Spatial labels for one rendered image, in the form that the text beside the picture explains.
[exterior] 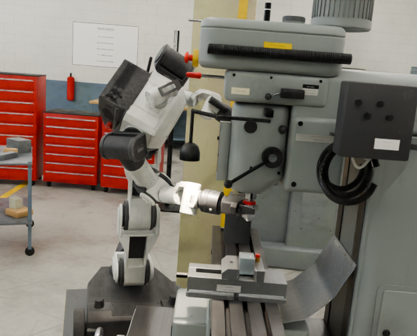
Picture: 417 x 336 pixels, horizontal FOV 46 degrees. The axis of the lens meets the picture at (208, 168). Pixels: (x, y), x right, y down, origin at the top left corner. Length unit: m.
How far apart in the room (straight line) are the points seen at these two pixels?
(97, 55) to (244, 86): 9.48
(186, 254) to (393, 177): 2.28
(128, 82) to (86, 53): 9.10
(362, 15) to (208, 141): 2.00
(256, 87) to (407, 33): 9.96
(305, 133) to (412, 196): 0.40
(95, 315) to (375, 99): 1.56
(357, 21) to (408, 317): 0.99
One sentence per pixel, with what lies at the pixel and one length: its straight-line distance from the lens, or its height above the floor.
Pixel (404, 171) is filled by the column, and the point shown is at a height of 1.45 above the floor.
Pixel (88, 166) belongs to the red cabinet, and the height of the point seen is 0.34.
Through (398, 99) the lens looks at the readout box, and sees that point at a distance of 1.45.
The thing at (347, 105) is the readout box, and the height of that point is 1.66.
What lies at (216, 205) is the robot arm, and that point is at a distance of 1.79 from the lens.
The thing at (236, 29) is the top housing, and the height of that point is 1.86.
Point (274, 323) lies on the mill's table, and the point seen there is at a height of 0.95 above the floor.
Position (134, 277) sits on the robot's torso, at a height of 0.68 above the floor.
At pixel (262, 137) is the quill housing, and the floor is 1.52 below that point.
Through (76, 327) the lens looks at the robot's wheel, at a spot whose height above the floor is 0.56.
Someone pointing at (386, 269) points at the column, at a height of 1.12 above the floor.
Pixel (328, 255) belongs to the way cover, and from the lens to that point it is 2.00.
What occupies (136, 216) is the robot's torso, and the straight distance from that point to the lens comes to 2.31.
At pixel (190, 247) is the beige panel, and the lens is 3.69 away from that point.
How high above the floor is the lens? 1.74
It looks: 12 degrees down
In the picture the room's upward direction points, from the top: 4 degrees clockwise
